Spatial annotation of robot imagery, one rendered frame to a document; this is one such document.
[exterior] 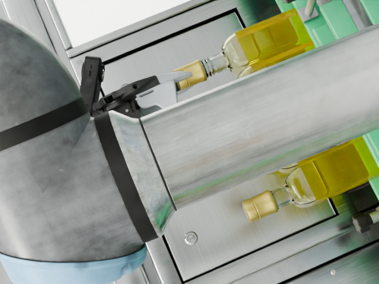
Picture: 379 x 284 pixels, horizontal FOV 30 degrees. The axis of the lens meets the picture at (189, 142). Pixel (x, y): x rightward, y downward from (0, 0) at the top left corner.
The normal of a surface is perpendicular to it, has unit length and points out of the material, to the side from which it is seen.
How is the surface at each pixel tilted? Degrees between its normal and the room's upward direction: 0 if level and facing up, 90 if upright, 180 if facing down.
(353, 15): 90
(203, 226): 90
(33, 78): 124
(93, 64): 93
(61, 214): 88
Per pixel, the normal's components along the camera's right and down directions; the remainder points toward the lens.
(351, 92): 0.07, 0.06
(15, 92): 0.22, -0.20
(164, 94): -0.13, -0.24
